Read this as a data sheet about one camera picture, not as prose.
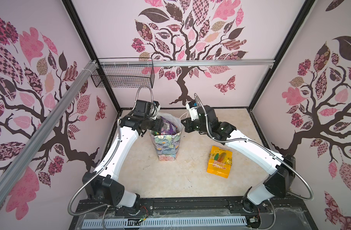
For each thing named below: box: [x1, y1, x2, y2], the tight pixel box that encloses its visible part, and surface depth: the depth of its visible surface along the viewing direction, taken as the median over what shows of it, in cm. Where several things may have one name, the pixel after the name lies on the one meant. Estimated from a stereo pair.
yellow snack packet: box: [206, 145, 233, 179], surface depth 86 cm
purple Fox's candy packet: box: [160, 115, 178, 136], surface depth 81 cm
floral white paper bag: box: [149, 113, 184, 162], surface depth 80 cm
